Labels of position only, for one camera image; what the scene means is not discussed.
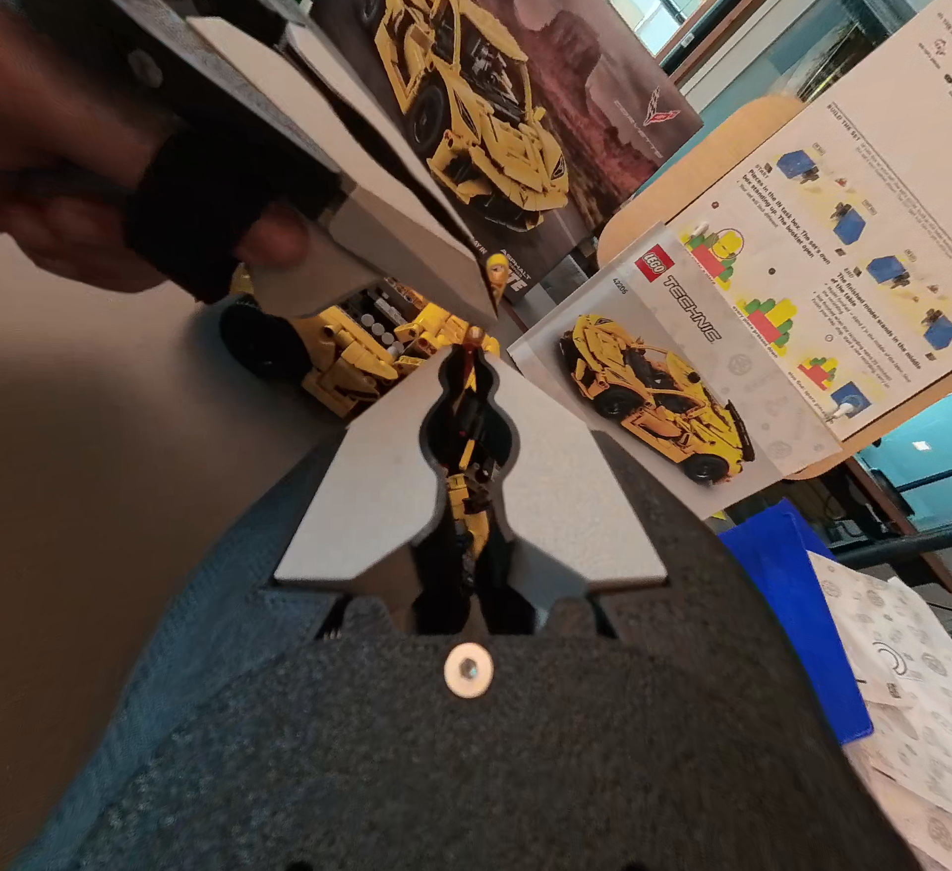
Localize blue bag with white papers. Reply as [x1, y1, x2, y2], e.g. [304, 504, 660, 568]
[716, 498, 876, 747]

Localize framed instruction poster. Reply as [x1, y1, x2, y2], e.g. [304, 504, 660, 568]
[597, 0, 952, 479]

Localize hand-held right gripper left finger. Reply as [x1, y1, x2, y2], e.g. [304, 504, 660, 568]
[274, 345, 458, 634]

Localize white instruction booklet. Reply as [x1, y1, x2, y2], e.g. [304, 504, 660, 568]
[507, 220, 845, 521]

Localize yellow brick door assembly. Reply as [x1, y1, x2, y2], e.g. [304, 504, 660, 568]
[445, 325, 501, 589]

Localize grey desk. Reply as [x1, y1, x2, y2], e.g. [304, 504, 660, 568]
[0, 232, 536, 865]

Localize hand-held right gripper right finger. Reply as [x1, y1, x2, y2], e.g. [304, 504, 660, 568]
[482, 349, 669, 628]

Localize white printed paper bag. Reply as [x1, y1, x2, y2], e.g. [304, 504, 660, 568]
[807, 550, 952, 871]

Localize black toy car box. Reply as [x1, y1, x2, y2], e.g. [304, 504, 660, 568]
[307, 0, 705, 301]

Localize yellow toy brick car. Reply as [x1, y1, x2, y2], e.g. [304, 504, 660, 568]
[218, 263, 503, 420]

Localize person's left hand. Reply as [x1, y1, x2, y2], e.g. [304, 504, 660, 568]
[0, 12, 312, 293]

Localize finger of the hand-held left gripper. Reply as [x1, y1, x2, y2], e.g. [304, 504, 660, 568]
[285, 27, 478, 252]
[186, 18, 499, 327]

